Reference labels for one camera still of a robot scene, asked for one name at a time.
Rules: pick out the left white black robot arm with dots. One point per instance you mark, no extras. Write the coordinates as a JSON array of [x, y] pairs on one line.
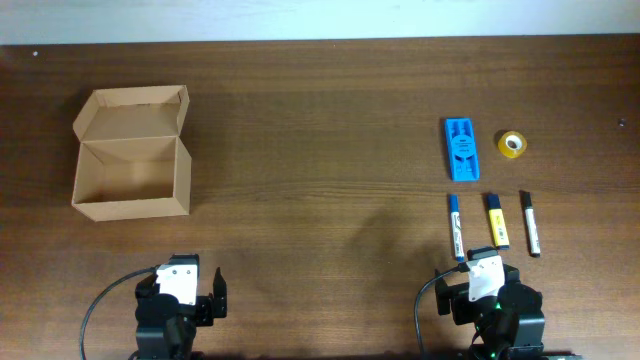
[[175, 339]]

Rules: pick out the blue cap whiteboard marker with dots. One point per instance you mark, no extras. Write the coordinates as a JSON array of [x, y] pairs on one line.
[[456, 228]]

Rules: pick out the brown cardboard box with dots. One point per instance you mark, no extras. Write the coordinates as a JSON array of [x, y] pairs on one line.
[[132, 162]]

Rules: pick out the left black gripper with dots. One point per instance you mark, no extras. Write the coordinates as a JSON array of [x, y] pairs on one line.
[[205, 303]]

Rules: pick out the yellow highlighter dark cap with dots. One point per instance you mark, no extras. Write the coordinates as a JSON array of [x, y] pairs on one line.
[[497, 221]]

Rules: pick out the blue plastic holder case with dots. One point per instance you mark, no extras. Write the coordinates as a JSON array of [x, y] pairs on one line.
[[462, 150]]

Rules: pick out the yellow clear tape roll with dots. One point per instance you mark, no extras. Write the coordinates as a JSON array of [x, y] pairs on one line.
[[512, 144]]

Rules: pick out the black cap whiteboard marker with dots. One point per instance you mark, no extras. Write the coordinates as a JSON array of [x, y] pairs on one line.
[[534, 245]]

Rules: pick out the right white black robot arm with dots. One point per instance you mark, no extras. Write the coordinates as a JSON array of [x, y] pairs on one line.
[[515, 330]]

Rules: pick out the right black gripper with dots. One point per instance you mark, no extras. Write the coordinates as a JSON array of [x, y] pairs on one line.
[[459, 296]]

